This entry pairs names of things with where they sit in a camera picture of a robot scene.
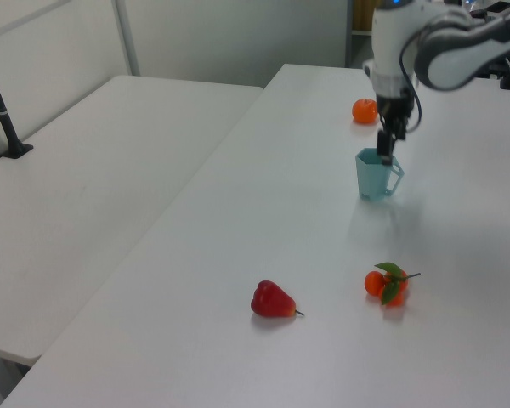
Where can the white side table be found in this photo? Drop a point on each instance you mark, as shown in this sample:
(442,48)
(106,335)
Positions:
(89,191)

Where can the light blue faceted mug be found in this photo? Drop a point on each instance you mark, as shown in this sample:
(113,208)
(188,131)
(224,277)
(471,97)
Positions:
(373,178)

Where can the grey metal partition post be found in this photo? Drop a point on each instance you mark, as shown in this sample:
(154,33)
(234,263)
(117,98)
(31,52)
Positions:
(127,36)

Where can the small tangerine cluster with leaves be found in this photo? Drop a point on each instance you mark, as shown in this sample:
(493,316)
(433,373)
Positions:
(386,285)

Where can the large orange fruit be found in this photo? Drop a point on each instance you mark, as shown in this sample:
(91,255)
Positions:
(364,111)

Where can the red wax apple fruit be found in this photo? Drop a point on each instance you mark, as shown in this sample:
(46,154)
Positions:
(272,301)

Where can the black pole stand with base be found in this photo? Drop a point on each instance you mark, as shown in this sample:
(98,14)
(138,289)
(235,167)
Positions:
(4,119)

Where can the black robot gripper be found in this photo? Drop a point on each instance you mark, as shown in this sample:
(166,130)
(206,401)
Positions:
(392,106)

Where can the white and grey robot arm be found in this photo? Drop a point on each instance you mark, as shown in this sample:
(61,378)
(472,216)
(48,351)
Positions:
(433,47)

